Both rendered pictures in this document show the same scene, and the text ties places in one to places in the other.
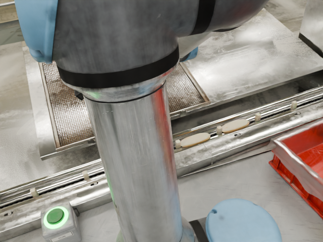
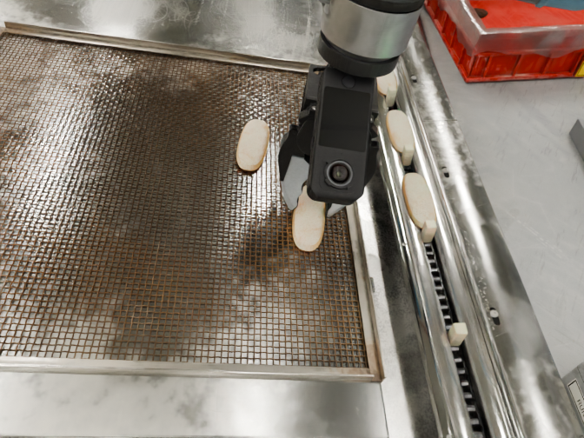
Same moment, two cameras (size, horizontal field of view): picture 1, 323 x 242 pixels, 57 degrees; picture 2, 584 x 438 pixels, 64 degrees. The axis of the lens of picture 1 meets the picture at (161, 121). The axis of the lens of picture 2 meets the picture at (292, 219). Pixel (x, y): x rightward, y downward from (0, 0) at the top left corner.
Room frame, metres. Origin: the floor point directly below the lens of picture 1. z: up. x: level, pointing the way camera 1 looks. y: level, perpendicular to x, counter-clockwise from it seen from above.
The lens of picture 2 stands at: (0.65, 0.48, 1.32)
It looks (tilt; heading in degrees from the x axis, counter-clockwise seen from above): 51 degrees down; 286
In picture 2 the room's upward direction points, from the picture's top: straight up
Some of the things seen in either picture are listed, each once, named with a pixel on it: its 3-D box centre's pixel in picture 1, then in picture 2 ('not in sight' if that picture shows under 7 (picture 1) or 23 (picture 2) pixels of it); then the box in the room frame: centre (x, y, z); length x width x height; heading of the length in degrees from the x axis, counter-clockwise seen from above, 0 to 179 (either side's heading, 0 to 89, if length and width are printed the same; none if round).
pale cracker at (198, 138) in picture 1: (194, 139); (401, 129); (0.64, -0.10, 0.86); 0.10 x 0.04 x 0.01; 108
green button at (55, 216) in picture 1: (55, 217); not in sight; (0.39, 0.26, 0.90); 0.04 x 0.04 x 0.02
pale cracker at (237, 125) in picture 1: (234, 125); (384, 76); (0.68, -0.23, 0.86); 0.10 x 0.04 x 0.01; 108
